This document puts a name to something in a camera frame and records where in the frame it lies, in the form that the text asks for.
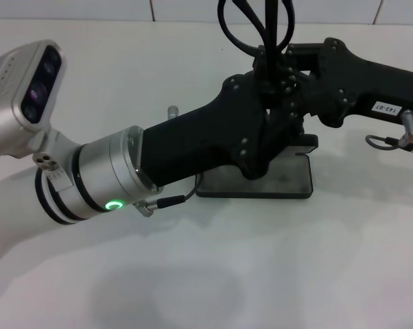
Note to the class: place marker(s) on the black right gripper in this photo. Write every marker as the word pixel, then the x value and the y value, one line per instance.
pixel 381 85

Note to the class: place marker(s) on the black thin-frame glasses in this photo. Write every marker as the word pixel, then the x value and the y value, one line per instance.
pixel 272 20

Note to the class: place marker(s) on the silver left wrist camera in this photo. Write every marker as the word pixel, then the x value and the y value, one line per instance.
pixel 7 113

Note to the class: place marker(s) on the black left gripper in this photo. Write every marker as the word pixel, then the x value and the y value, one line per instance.
pixel 199 137

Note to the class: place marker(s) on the black glasses case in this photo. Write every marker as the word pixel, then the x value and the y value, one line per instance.
pixel 289 181

